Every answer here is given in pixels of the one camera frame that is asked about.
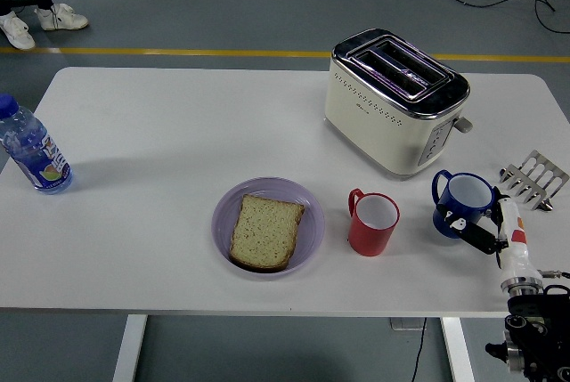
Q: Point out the white table leg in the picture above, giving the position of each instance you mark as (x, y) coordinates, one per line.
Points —
(129, 351)
(458, 351)

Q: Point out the bread slice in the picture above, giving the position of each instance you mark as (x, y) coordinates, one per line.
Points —
(267, 235)

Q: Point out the person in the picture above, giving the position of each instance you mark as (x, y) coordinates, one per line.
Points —
(62, 17)

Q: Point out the blue cup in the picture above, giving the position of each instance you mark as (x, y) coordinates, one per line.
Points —
(469, 190)

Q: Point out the yellow floor tape line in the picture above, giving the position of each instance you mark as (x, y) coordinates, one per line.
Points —
(178, 51)

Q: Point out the purple plate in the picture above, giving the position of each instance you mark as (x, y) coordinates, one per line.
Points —
(222, 230)

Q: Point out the metal toast rack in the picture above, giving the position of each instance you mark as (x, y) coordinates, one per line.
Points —
(534, 177)

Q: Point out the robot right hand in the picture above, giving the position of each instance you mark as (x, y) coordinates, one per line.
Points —
(514, 244)

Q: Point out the grey box under table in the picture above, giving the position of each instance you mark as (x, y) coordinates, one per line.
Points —
(403, 324)

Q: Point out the black office chair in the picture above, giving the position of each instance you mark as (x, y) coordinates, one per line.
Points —
(20, 2)

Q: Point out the cream and chrome toaster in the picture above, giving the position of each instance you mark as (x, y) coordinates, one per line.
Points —
(378, 132)

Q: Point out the clear bottle with blue cap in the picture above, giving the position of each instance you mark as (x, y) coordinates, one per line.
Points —
(35, 155)

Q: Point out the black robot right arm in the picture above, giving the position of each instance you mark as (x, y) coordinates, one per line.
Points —
(534, 324)

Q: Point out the red cup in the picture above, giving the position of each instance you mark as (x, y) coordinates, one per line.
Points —
(369, 239)

